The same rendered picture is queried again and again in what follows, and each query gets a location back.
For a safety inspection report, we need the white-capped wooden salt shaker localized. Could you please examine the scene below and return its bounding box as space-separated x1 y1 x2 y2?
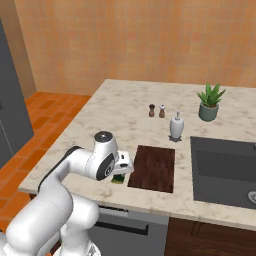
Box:
158 104 167 119

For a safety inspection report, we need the dark wooden cupboard door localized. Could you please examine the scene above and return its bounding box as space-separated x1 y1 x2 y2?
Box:
163 217 256 256

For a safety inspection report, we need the dark grey sink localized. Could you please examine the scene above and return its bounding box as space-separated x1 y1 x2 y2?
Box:
189 135 256 211

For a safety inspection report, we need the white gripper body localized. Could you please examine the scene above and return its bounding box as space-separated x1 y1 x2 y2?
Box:
113 161 135 176

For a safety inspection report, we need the green plant in grey pot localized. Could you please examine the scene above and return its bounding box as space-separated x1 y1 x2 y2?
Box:
196 82 227 123

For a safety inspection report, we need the white soap dispenser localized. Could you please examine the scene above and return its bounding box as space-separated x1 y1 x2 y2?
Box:
168 111 185 143

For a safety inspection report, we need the grey dishwasher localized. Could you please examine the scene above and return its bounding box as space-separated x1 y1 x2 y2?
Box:
87 204 170 256

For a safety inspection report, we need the green and yellow sponge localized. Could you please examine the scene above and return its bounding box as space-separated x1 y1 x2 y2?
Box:
110 173 126 186

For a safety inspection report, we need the grey fridge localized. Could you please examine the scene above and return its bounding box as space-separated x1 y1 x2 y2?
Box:
0 19 35 170

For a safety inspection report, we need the dark brown cutting board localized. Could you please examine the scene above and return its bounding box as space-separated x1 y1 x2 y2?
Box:
127 144 176 194

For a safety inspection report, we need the black dishwasher handle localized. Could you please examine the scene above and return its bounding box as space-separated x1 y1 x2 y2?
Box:
95 220 150 236

